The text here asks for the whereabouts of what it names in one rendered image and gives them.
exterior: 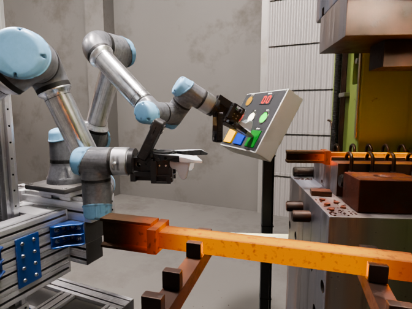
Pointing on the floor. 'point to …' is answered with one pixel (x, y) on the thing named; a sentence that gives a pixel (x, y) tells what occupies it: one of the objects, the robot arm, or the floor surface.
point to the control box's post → (265, 230)
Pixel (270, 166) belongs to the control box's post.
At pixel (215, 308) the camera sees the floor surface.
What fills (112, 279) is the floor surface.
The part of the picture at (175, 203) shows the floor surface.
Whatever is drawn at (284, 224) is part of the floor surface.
